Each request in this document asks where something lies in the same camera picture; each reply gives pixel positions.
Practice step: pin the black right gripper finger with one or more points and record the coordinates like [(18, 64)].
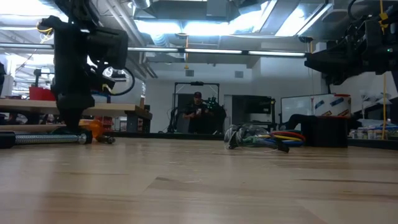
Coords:
[(334, 77), (323, 60)]

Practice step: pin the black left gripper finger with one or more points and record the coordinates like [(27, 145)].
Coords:
[(79, 119), (66, 119)]

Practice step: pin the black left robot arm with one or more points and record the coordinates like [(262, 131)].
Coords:
[(70, 34)]

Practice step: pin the black background robot arm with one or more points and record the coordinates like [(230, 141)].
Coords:
[(214, 104)]

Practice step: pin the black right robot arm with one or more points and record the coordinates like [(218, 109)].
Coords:
[(374, 34)]

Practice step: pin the orange translucent plastic piece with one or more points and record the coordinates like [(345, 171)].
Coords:
[(93, 127)]

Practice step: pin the white tub with red rim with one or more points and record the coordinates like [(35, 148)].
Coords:
[(331, 105)]

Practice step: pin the white box with blue lid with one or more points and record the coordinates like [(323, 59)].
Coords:
[(101, 99)]

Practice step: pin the wooden workbench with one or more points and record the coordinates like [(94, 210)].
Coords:
[(109, 109)]

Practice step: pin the red plastic bin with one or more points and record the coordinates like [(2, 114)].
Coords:
[(40, 93)]

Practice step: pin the small dark metal part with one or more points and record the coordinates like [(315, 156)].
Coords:
[(107, 140)]

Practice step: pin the light wooden rod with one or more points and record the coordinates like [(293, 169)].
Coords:
[(31, 128)]

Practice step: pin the white angular lamp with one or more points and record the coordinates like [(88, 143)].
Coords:
[(376, 97)]

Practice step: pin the whiteboard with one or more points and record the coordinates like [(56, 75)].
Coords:
[(295, 109)]

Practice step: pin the row of small boxes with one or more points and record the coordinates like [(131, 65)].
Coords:
[(367, 133)]

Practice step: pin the black cabinet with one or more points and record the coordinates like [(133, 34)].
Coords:
[(252, 109)]

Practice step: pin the long ceiling light bar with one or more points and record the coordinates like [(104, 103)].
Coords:
[(214, 51)]

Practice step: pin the person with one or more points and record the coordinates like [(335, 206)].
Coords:
[(196, 112)]

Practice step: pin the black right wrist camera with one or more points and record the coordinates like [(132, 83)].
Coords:
[(354, 31)]

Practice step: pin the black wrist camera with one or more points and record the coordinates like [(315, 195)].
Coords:
[(109, 46), (354, 31)]

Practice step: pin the black camera stand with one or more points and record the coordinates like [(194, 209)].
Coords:
[(37, 73)]

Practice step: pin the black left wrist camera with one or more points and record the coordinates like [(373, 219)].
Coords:
[(109, 46)]

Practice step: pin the grey wall vent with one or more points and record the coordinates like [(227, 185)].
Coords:
[(238, 74), (189, 73)]

